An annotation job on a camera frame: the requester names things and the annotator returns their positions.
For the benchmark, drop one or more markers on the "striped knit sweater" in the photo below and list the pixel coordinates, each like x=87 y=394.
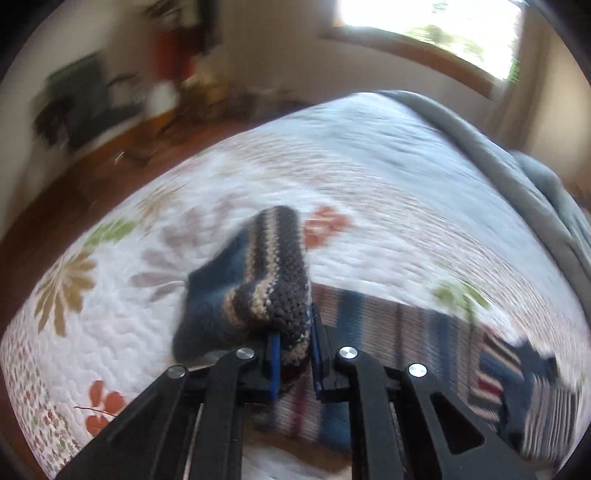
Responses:
x=272 y=281

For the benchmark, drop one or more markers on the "red object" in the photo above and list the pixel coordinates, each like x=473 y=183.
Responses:
x=173 y=57

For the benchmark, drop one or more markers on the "floral quilted bedspread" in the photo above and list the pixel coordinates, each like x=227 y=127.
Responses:
x=369 y=184

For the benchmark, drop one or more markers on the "grey blanket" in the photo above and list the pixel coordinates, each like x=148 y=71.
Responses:
x=508 y=157

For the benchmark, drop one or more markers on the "white object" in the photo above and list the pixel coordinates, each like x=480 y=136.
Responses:
x=159 y=99

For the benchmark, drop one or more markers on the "dark cabinet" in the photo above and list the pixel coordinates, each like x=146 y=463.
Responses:
x=78 y=101

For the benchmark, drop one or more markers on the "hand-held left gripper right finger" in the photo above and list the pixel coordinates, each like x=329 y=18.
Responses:
x=316 y=369

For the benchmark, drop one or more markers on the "window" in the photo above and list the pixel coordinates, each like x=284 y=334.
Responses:
x=429 y=32

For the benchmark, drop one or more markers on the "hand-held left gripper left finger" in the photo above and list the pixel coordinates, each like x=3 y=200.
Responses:
x=274 y=367

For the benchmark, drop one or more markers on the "beige curtain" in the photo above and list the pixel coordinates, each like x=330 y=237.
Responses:
x=519 y=87

